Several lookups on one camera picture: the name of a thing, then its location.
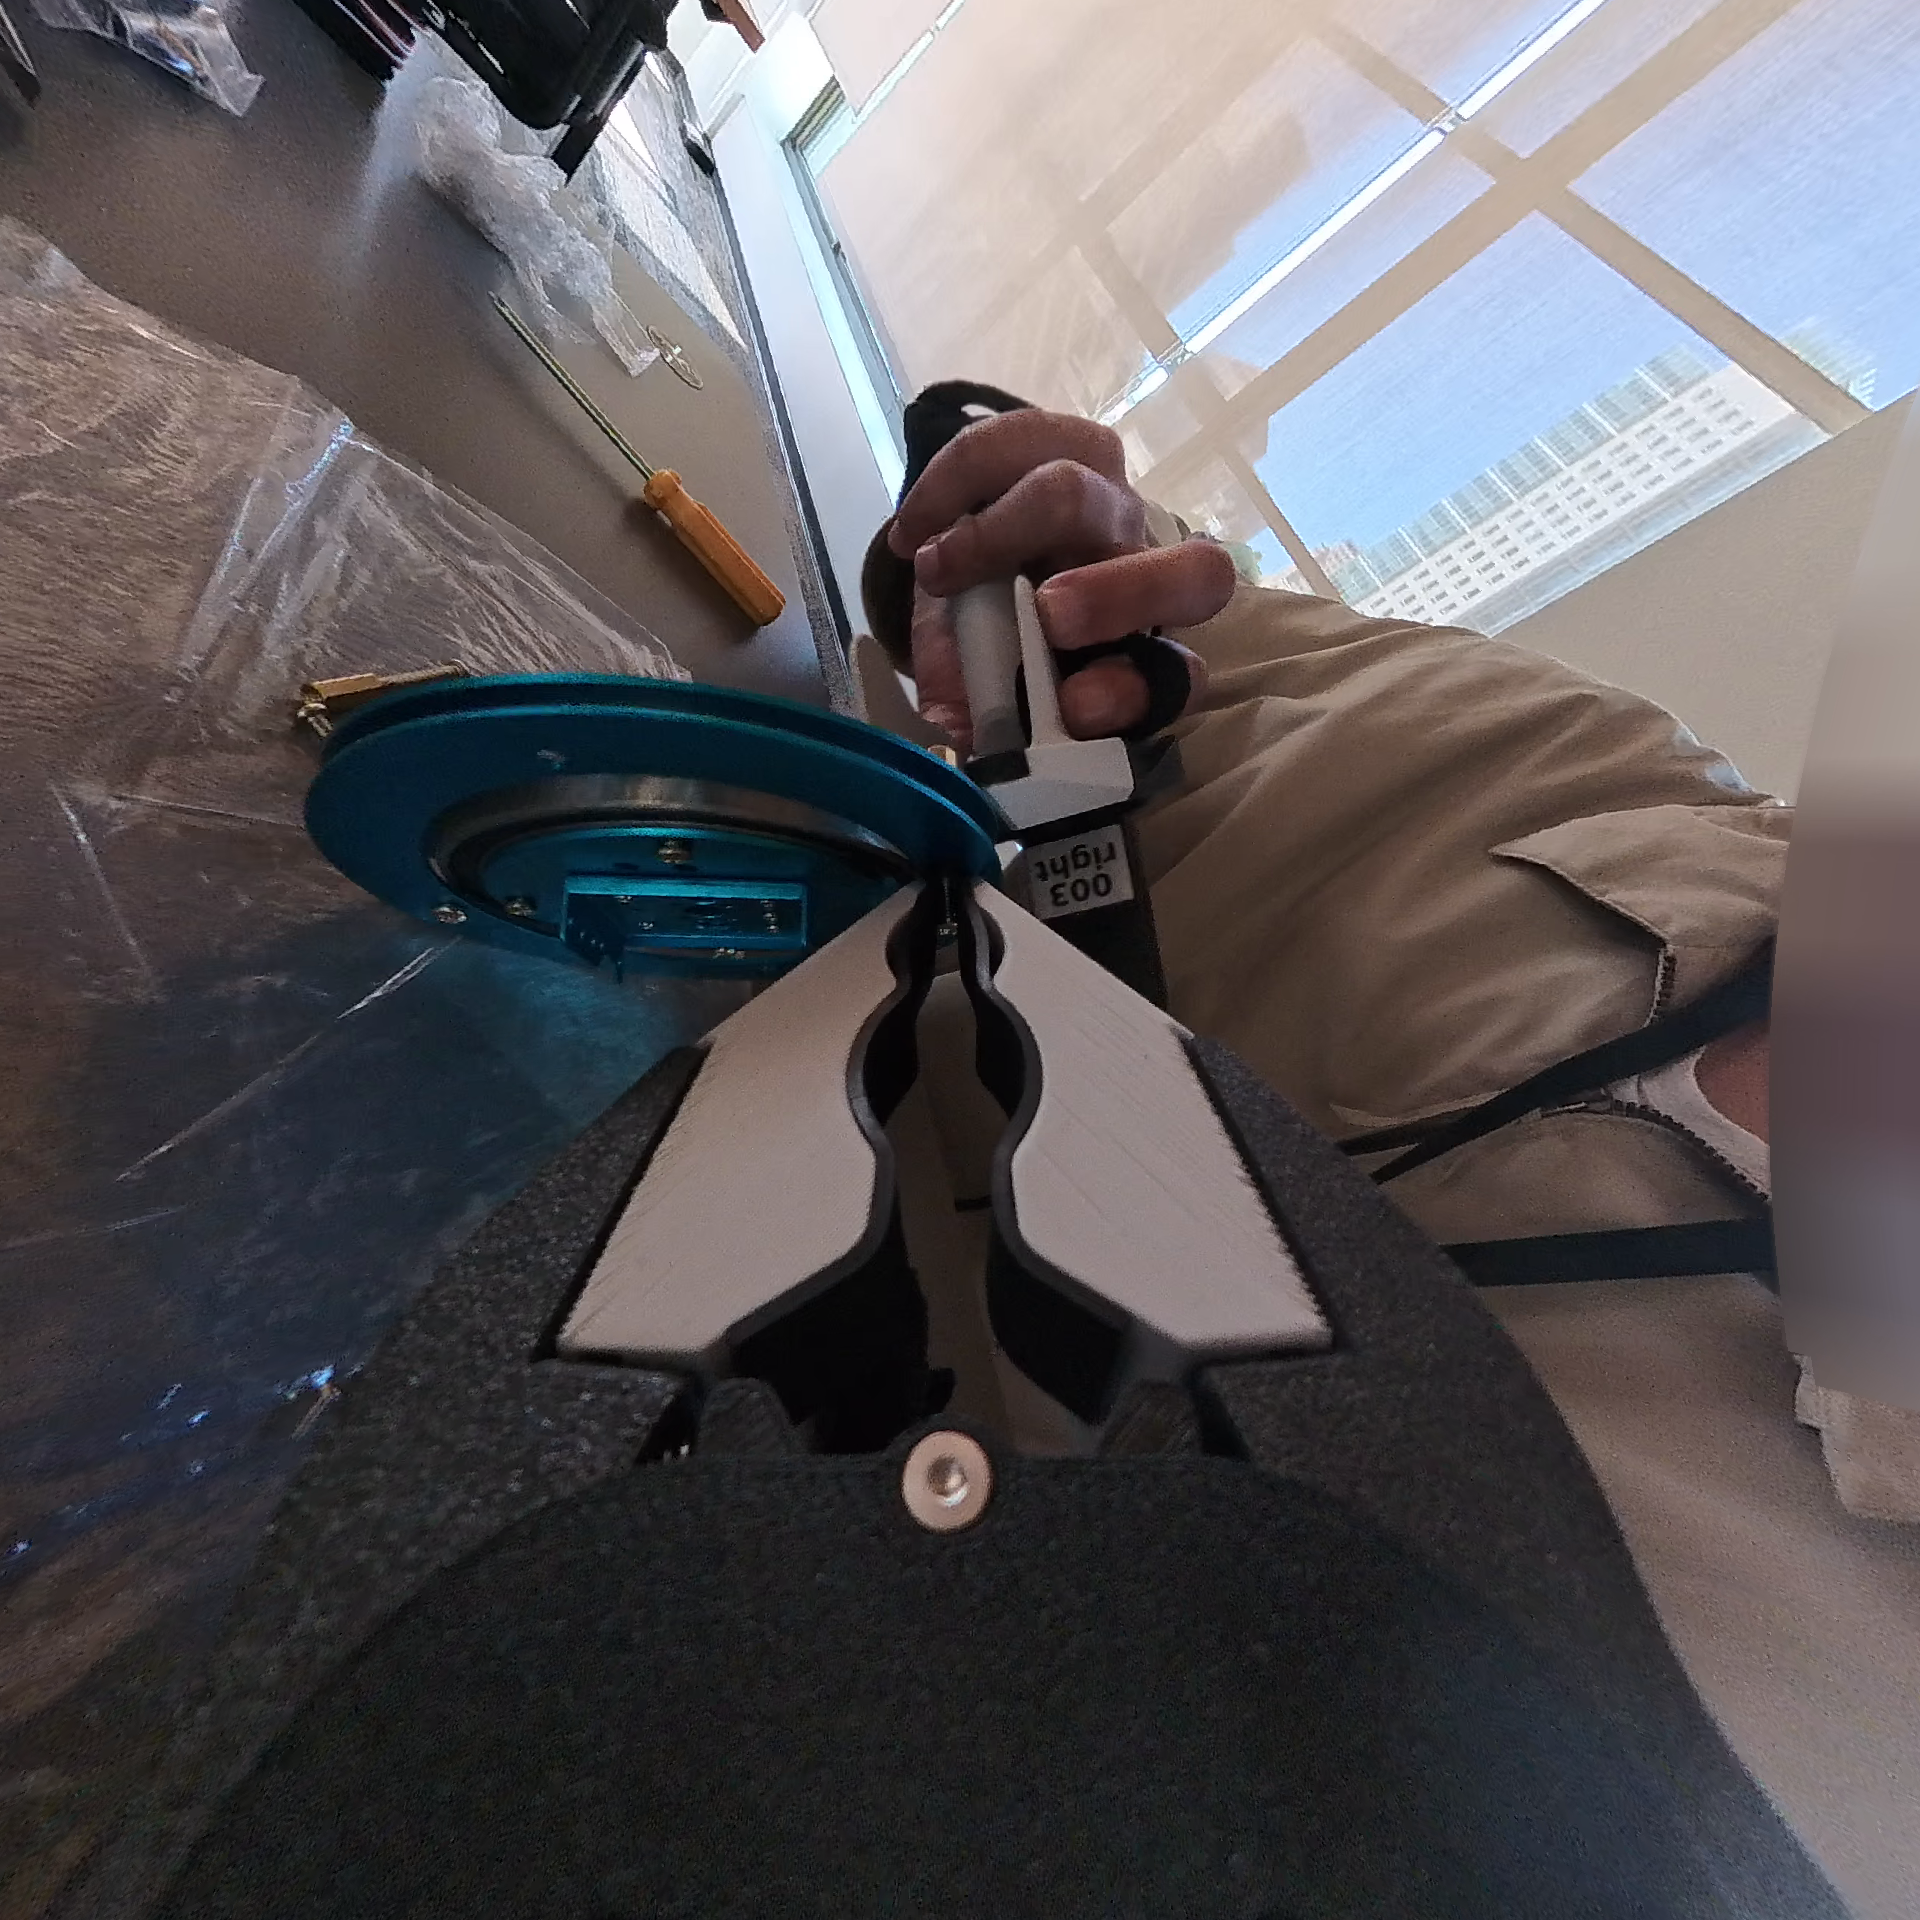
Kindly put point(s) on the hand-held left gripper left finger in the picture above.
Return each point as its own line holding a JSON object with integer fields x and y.
{"x": 720, "y": 1184}

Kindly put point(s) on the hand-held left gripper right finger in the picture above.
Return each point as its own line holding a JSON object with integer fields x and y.
{"x": 1154, "y": 1184}

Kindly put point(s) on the blue disc bearing assembly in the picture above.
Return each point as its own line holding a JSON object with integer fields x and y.
{"x": 421, "y": 764}

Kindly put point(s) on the person's right forearm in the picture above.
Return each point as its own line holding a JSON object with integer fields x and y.
{"x": 1424, "y": 781}

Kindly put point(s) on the person's right hand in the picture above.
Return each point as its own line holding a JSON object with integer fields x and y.
{"x": 1050, "y": 495}

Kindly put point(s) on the window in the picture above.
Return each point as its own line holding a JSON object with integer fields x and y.
{"x": 1499, "y": 301}

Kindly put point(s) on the small round metal part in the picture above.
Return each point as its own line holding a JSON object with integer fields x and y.
{"x": 667, "y": 356}

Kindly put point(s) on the clear plastic bag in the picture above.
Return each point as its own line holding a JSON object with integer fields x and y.
{"x": 181, "y": 525}

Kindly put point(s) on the small crumpled clear bag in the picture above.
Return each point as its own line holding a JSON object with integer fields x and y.
{"x": 511, "y": 194}

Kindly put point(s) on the black hard case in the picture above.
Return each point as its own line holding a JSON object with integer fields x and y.
{"x": 493, "y": 60}

